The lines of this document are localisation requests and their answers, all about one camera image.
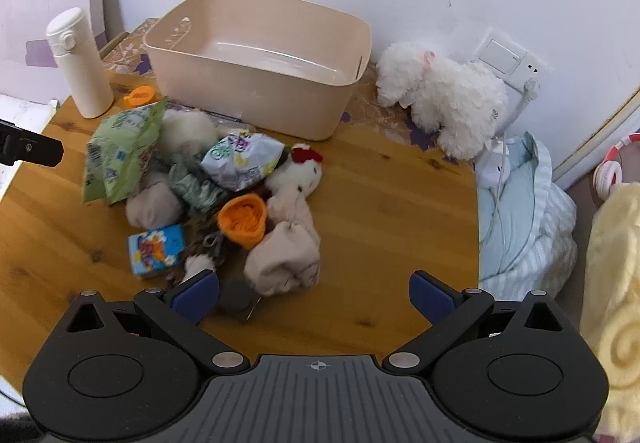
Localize blue cartoon tissue packet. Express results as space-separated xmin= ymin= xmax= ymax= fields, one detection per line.
xmin=127 ymin=223 xmax=187 ymax=279

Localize orange bottle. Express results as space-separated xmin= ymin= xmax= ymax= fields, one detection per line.
xmin=123 ymin=85 xmax=155 ymax=108

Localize white power strip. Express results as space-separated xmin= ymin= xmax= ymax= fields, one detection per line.
xmin=474 ymin=158 xmax=512 ymax=188

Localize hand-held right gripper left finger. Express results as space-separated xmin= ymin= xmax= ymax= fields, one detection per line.
xmin=64 ymin=269 xmax=251 ymax=374

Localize floral table mat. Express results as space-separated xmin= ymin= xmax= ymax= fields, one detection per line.
xmin=100 ymin=18 xmax=476 ymax=166

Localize light blue striped clothing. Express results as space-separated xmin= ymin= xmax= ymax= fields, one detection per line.
xmin=475 ymin=132 xmax=578 ymax=299

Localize thin white charging cable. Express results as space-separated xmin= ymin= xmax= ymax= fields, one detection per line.
xmin=480 ymin=183 xmax=507 ymax=244

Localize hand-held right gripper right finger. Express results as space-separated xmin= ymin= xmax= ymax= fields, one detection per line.
xmin=382 ymin=270 xmax=576 ymax=374

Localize wooden desktop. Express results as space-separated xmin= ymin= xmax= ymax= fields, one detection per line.
xmin=0 ymin=73 xmax=481 ymax=394

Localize red white headphones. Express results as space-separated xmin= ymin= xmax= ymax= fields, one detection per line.
xmin=593 ymin=133 xmax=640 ymax=198

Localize white snack bag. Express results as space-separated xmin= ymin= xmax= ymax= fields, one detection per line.
xmin=200 ymin=132 xmax=288 ymax=192

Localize green striped sock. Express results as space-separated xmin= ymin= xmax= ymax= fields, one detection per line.
xmin=167 ymin=162 xmax=228 ymax=214

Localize white power plug cable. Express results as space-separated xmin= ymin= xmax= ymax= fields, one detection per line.
xmin=492 ymin=78 xmax=542 ymax=146

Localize white wall switch socket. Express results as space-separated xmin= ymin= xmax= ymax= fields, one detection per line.
xmin=472 ymin=27 xmax=555 ymax=91

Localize yellow fleece blanket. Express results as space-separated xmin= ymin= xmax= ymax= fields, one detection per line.
xmin=580 ymin=183 xmax=640 ymax=439

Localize white fluffy sock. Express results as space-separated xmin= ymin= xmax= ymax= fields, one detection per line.
xmin=161 ymin=109 xmax=221 ymax=156

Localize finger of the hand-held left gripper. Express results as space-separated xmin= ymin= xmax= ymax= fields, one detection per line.
xmin=0 ymin=120 xmax=64 ymax=167

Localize large beige sock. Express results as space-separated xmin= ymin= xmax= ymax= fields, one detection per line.
xmin=244 ymin=220 xmax=322 ymax=298

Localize small beige sock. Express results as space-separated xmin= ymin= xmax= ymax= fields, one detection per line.
xmin=125 ymin=173 xmax=183 ymax=230

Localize beige plastic storage bin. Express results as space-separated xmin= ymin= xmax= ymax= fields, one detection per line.
xmin=143 ymin=0 xmax=373 ymax=142

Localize brown plaid plush toy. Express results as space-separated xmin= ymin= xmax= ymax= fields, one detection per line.
xmin=167 ymin=215 xmax=236 ymax=286

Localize white cat plush red bow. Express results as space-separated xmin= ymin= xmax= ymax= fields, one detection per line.
xmin=264 ymin=143 xmax=325 ymax=224

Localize white plush dog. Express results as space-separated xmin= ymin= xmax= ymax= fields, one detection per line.
xmin=375 ymin=42 xmax=510 ymax=161

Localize white thermos bottle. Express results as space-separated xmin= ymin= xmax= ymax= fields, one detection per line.
xmin=46 ymin=7 xmax=115 ymax=119

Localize white gold-trimmed headboard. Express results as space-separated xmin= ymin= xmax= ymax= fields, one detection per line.
xmin=550 ymin=90 xmax=640 ymax=191

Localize clear plastic packet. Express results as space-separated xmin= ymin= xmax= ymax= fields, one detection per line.
xmin=202 ymin=112 xmax=257 ymax=136

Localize green snack bag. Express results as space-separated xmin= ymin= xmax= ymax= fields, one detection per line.
xmin=82 ymin=98 xmax=170 ymax=204

